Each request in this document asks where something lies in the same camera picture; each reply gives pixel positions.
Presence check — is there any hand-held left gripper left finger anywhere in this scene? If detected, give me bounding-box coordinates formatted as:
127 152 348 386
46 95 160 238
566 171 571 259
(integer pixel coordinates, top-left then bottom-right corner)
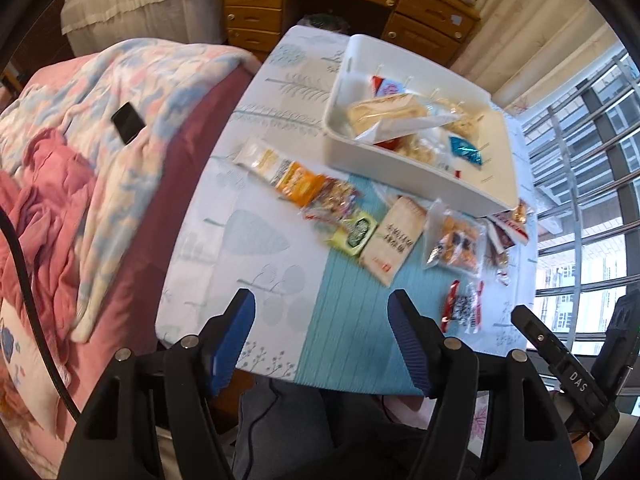
59 288 257 480

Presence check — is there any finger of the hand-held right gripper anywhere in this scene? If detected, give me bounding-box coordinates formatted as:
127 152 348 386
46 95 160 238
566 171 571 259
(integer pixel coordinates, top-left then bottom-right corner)
511 304 621 436

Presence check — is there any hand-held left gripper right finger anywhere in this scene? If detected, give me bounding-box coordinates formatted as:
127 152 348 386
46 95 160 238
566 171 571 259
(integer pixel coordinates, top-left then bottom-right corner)
387 289 583 480

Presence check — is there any red label clear packet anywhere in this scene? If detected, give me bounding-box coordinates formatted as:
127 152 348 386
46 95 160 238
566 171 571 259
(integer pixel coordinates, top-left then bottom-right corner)
440 280 486 335

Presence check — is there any beige paper snack packet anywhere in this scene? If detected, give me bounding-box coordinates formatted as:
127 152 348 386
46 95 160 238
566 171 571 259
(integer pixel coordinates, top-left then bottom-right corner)
359 195 428 288

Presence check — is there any orange cracker packet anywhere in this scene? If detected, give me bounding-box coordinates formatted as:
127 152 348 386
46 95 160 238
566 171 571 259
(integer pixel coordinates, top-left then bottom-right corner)
424 199 487 277

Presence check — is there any green candy packet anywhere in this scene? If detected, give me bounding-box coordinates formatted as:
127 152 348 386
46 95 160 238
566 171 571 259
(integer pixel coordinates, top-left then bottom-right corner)
327 211 378 257

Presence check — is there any white orange snack bar packet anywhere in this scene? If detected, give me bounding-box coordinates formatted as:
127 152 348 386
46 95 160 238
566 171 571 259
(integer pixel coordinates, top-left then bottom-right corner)
234 141 326 208

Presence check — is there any clear white candy packet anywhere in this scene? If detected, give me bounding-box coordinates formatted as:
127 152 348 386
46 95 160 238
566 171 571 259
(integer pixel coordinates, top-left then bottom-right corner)
395 135 451 166

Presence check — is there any teal foil candy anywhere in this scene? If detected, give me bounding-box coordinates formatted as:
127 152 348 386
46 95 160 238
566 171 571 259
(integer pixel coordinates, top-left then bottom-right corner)
448 136 485 166

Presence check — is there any white plastic bin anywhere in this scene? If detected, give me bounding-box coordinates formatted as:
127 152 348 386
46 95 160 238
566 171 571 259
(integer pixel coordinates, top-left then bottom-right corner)
321 34 521 216

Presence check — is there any clear bread packet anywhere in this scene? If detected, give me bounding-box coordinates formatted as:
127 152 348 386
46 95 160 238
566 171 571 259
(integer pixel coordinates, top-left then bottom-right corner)
347 94 431 141

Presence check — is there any red blue biscuit pack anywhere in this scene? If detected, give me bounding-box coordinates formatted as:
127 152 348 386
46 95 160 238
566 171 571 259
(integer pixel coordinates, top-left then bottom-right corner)
370 75 406 98

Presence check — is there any person's right hand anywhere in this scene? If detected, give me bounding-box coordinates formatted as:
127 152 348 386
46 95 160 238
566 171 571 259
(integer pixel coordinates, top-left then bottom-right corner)
567 427 598 466

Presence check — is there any brown candy packet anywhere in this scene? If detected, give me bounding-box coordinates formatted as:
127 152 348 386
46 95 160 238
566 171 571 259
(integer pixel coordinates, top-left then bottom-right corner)
492 250 511 286

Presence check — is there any red white wrapper packet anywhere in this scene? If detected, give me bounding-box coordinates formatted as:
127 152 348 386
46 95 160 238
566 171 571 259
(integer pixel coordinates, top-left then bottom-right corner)
487 212 530 251

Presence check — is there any clear nut mix packet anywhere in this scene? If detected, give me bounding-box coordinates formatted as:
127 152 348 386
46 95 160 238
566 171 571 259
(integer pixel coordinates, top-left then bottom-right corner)
301 177 363 223

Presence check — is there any pink bed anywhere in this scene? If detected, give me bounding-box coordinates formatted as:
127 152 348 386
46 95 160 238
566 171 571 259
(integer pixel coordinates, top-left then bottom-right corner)
0 55 263 466

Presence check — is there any white printed pillow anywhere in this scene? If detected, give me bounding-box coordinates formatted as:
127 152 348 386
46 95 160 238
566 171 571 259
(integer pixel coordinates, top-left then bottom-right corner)
0 300 68 436

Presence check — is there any metal window grille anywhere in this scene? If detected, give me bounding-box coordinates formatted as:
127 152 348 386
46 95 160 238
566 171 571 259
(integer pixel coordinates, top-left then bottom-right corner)
520 50 640 401

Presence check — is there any pink blanket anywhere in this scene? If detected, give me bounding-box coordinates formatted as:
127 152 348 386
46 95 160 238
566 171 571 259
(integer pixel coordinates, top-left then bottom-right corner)
0 127 101 311

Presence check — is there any black phone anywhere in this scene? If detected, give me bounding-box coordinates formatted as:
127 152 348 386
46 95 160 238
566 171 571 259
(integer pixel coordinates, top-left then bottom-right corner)
111 102 146 145

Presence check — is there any floral blanket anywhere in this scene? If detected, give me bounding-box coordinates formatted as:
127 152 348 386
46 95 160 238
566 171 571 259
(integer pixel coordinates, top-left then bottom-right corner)
0 42 263 343

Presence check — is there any cream curtain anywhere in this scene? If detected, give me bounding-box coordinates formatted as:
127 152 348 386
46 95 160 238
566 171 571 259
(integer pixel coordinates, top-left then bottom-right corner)
447 0 626 116

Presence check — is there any trash bin with bag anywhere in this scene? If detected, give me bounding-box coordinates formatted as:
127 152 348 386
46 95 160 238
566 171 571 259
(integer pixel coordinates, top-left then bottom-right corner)
302 12 351 36

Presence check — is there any white lace cover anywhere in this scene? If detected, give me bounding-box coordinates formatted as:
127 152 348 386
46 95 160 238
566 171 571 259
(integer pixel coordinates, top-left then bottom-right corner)
61 0 226 58

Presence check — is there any black cable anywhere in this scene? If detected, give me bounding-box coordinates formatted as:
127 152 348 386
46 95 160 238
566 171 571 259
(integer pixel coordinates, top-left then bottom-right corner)
0 209 83 421

